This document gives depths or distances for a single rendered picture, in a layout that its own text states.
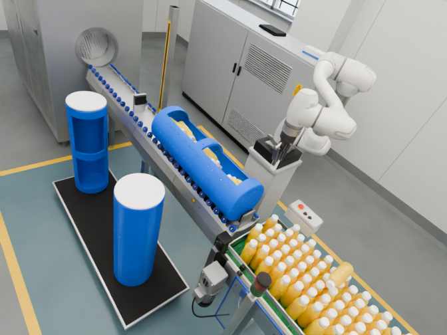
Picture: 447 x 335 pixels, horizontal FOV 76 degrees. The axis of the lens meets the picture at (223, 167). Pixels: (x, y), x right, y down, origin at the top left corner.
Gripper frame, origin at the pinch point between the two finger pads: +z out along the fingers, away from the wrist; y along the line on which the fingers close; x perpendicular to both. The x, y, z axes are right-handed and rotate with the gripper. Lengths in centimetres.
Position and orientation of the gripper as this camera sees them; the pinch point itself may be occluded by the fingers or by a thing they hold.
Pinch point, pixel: (274, 164)
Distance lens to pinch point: 148.4
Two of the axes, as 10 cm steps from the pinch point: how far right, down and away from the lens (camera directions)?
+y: 7.5, -2.8, 6.0
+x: -6.2, -6.2, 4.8
